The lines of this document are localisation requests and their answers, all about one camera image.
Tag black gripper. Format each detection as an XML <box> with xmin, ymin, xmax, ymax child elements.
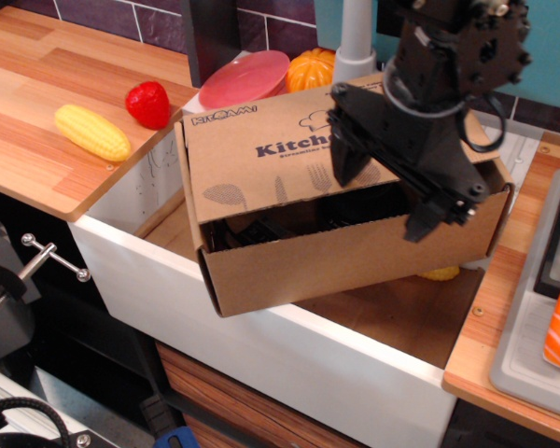
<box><xmin>328</xmin><ymin>83</ymin><xmax>489</xmax><ymax>243</ymax></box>

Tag brown cardboard box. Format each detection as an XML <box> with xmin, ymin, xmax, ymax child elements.
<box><xmin>175</xmin><ymin>87</ymin><xmax>514</xmax><ymax>317</ymax></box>

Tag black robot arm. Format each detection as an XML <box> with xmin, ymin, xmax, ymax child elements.
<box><xmin>328</xmin><ymin>1</ymin><xmax>532</xmax><ymax>242</ymax></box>

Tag yellow toy under box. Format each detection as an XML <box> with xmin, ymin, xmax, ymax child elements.
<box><xmin>418</xmin><ymin>265</ymin><xmax>460</xmax><ymax>282</ymax></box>

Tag grey toy faucet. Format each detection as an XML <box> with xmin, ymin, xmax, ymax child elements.
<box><xmin>332</xmin><ymin>0</ymin><xmax>376</xmax><ymax>83</ymax></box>

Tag orange toy pumpkin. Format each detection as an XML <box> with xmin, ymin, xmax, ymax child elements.
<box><xmin>286</xmin><ymin>48</ymin><xmax>335</xmax><ymax>93</ymax></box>

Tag pink plastic plate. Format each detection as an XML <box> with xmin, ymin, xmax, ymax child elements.
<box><xmin>199</xmin><ymin>50</ymin><xmax>290</xmax><ymax>109</ymax></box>

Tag white toy sink basin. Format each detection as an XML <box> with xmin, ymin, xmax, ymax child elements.
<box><xmin>70</xmin><ymin>127</ymin><xmax>488</xmax><ymax>447</ymax></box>

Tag grey toy stove tray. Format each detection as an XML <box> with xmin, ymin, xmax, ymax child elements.
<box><xmin>490</xmin><ymin>170</ymin><xmax>560</xmax><ymax>414</ymax></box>

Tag red toy strawberry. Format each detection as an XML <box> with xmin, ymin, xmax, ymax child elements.
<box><xmin>125</xmin><ymin>81</ymin><xmax>171</xmax><ymax>130</ymax></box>

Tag yellow toy corn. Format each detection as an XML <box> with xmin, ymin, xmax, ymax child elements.
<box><xmin>54</xmin><ymin>105</ymin><xmax>132</xmax><ymax>162</ymax></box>

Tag blue clamp handle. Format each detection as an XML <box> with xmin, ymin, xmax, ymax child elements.
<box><xmin>153</xmin><ymin>427</ymin><xmax>200</xmax><ymax>448</ymax></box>

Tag metal clamp with handle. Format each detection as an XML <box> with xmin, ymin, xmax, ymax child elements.
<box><xmin>0</xmin><ymin>222</ymin><xmax>91</xmax><ymax>360</ymax></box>

